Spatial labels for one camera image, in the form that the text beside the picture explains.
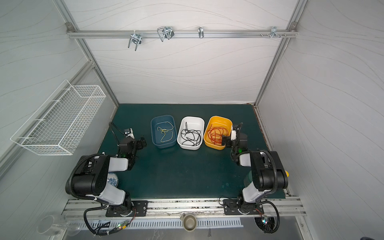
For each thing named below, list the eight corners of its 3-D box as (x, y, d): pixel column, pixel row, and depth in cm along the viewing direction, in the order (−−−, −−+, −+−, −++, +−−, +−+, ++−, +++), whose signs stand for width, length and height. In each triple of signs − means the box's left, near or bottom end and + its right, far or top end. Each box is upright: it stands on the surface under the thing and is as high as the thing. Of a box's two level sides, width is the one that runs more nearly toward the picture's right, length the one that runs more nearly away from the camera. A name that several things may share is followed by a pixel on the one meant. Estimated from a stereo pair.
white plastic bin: (177, 149, 97) (176, 144, 92) (180, 122, 112) (179, 116, 107) (205, 150, 98) (205, 144, 92) (203, 122, 112) (204, 116, 107)
